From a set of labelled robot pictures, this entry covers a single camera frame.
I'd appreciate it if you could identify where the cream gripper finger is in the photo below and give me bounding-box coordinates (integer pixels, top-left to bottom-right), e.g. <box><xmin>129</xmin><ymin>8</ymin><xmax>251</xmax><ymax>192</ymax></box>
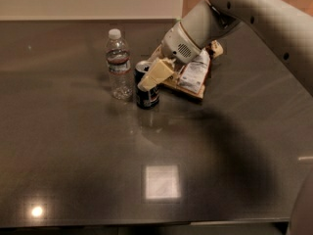
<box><xmin>148</xmin><ymin>45</ymin><xmax>164</xmax><ymax>62</ymax></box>
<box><xmin>138</xmin><ymin>58</ymin><xmax>175</xmax><ymax>91</ymax></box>

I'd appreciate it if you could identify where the blue pepsi can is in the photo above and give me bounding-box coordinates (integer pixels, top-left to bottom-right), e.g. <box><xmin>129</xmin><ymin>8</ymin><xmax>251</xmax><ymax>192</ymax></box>
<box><xmin>134</xmin><ymin>61</ymin><xmax>159</xmax><ymax>110</ymax></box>

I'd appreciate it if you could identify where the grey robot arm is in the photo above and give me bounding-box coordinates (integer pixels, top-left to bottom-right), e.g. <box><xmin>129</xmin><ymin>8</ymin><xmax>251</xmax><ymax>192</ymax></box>
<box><xmin>139</xmin><ymin>0</ymin><xmax>313</xmax><ymax>94</ymax></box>

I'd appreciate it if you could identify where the clear plastic water bottle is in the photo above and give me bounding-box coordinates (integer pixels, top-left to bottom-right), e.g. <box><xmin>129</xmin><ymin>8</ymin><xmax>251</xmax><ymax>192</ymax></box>
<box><xmin>106</xmin><ymin>28</ymin><xmax>133</xmax><ymax>101</ymax></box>

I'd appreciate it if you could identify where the brown chip bag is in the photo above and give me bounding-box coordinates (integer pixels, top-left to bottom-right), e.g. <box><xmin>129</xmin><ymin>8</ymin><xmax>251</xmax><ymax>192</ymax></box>
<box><xmin>161</xmin><ymin>40</ymin><xmax>224</xmax><ymax>100</ymax></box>

